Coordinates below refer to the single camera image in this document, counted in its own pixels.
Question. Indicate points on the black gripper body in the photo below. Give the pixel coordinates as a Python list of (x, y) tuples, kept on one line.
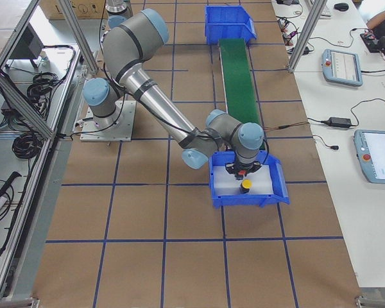
[(242, 167)]

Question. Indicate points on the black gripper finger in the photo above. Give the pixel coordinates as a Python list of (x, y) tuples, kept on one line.
[(233, 172)]

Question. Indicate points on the yellow push button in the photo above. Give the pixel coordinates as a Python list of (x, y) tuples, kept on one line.
[(245, 186)]

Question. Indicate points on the blue bin near arm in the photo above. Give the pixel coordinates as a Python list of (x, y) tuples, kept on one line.
[(228, 21), (280, 193)]

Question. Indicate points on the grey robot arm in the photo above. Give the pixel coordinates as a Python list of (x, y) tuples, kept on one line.
[(125, 48), (118, 11)]

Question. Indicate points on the white foam pad right bin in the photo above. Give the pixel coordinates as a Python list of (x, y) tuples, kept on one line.
[(226, 184)]

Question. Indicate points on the green conveyor belt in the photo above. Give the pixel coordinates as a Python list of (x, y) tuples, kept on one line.
[(237, 80)]

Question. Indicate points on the black power adapter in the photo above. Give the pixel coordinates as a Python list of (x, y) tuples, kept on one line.
[(340, 122)]

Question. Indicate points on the near teach pendant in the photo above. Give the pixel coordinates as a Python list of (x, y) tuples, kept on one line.
[(370, 148)]

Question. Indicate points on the teach pendant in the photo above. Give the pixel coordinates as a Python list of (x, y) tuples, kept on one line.
[(370, 148), (341, 67)]

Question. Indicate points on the far teach pendant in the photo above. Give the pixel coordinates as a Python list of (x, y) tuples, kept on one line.
[(341, 67)]

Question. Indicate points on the black computer mouse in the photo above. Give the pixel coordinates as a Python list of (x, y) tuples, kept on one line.
[(342, 7)]

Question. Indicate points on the black monitor on bench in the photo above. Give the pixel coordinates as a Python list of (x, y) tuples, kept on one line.
[(28, 47)]

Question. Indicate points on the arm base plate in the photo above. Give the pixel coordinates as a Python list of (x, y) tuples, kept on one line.
[(117, 127)]

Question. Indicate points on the aluminium frame post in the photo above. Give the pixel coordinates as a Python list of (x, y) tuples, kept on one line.
[(306, 33)]

